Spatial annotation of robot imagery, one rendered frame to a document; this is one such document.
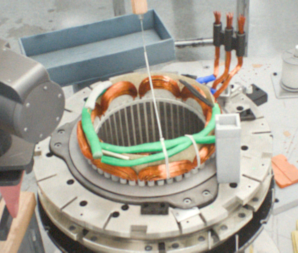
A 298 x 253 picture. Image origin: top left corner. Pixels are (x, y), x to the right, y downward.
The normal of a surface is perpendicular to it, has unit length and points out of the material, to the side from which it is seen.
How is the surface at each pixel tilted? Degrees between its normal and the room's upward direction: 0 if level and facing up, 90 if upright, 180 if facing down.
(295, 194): 0
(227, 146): 90
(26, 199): 0
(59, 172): 0
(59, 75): 90
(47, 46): 90
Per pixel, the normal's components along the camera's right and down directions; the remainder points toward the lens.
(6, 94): -0.58, 0.60
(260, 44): -0.07, -0.75
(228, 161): 0.00, 0.65
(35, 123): 0.81, 0.33
